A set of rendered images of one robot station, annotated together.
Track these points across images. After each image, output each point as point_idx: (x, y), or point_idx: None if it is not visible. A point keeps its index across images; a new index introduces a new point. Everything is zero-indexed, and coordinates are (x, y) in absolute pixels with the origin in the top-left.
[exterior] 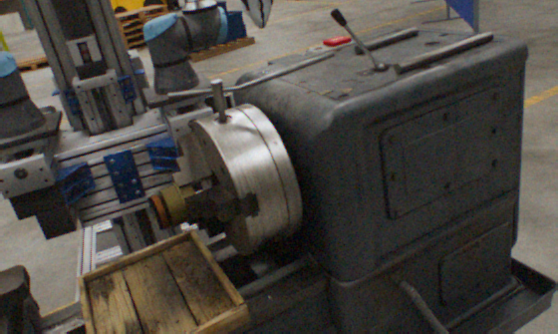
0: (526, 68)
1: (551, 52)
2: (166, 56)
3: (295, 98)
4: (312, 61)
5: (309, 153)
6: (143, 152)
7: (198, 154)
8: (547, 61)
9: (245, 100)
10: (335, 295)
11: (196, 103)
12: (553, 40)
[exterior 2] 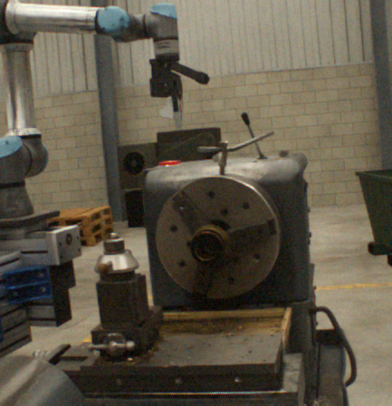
0: (77, 300)
1: (86, 286)
2: (18, 175)
3: (249, 165)
4: (265, 135)
5: (282, 194)
6: (2, 283)
7: (198, 209)
8: (90, 293)
9: (175, 185)
10: (297, 318)
11: (43, 227)
12: (77, 278)
